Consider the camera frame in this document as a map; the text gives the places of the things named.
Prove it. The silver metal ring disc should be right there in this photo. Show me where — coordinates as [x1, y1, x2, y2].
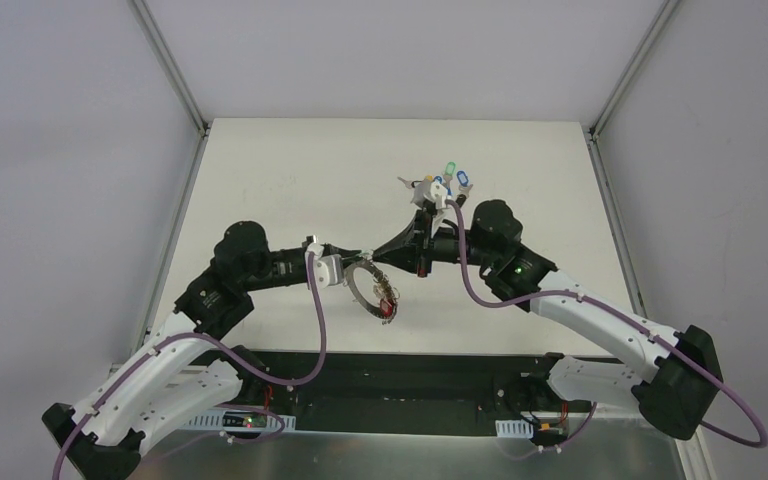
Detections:
[345, 259, 400, 325]

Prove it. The red key tag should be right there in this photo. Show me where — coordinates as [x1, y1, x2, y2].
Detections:
[379, 299, 397, 319]

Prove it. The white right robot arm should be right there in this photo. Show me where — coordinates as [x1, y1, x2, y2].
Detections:
[372, 199, 723, 440]

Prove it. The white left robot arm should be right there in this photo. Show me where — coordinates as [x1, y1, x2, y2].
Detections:
[42, 221, 365, 479]

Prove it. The loose blue key tag right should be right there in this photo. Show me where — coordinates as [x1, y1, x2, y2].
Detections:
[456, 170, 472, 192]

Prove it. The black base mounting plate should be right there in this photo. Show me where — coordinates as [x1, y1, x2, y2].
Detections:
[230, 353, 591, 437]

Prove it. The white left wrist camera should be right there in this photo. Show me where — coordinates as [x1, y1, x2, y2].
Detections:
[304, 235, 347, 288]

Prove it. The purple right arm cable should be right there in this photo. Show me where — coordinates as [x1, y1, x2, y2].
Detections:
[446, 200, 768, 450]

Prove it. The aluminium frame rail front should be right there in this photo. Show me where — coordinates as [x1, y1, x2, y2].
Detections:
[99, 362, 698, 421]

